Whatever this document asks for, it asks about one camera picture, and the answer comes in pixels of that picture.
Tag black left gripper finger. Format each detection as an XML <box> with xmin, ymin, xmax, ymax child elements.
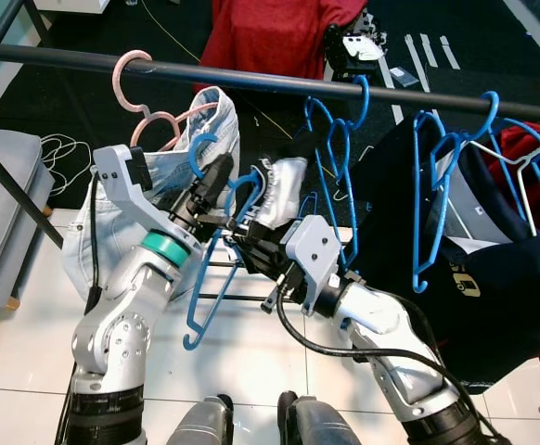
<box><xmin>196</xmin><ymin>151</ymin><xmax>236</xmax><ymax>210</ymax></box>

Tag pink plastic hanger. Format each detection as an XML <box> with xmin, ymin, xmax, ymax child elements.
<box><xmin>112</xmin><ymin>49</ymin><xmax>220</xmax><ymax>154</ymax></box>

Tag pale denim shorts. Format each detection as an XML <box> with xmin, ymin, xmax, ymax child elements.
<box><xmin>61</xmin><ymin>86</ymin><xmax>243</xmax><ymax>302</ymax></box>

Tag black metal clothes rack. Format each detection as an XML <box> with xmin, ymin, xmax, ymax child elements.
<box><xmin>0</xmin><ymin>0</ymin><xmax>540</xmax><ymax>307</ymax></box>

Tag bright red t-shirt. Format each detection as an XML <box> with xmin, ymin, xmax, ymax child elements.
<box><xmin>200</xmin><ymin>0</ymin><xmax>368</xmax><ymax>80</ymax></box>

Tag right robot leg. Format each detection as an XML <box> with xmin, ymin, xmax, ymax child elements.
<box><xmin>279</xmin><ymin>391</ymin><xmax>364</xmax><ymax>445</ymax></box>

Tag robot leg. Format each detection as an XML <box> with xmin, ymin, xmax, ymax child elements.
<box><xmin>166</xmin><ymin>397</ymin><xmax>234</xmax><ymax>445</ymax></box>
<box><xmin>279</xmin><ymin>391</ymin><xmax>364</xmax><ymax>445</ymax></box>

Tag grey seat cushion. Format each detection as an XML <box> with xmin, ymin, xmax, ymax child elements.
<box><xmin>0</xmin><ymin>128</ymin><xmax>56</xmax><ymax>309</ymax></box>

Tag left robot leg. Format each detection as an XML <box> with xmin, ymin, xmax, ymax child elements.
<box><xmin>166</xmin><ymin>397</ymin><xmax>234</xmax><ymax>445</ymax></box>

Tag white cabinet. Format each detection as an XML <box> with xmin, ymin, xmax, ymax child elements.
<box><xmin>33</xmin><ymin>0</ymin><xmax>113</xmax><ymax>15</ymax></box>

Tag navy t-shirt with logo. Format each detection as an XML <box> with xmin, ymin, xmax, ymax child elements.
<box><xmin>354</xmin><ymin>116</ymin><xmax>540</xmax><ymax>395</ymax></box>

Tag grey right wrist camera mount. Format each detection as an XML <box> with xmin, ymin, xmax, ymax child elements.
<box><xmin>284</xmin><ymin>215</ymin><xmax>342</xmax><ymax>298</ymax></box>

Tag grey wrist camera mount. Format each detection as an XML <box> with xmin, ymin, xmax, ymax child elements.
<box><xmin>284</xmin><ymin>215</ymin><xmax>342</xmax><ymax>298</ymax></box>
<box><xmin>92</xmin><ymin>144</ymin><xmax>197</xmax><ymax>251</ymax></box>

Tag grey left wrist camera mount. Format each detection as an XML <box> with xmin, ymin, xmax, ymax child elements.
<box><xmin>92</xmin><ymin>144</ymin><xmax>197</xmax><ymax>251</ymax></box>

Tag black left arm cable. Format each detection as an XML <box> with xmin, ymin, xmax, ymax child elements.
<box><xmin>55</xmin><ymin>199</ymin><xmax>104</xmax><ymax>445</ymax></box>

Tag white cable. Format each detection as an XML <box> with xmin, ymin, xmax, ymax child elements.
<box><xmin>38</xmin><ymin>133</ymin><xmax>95</xmax><ymax>197</ymax></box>

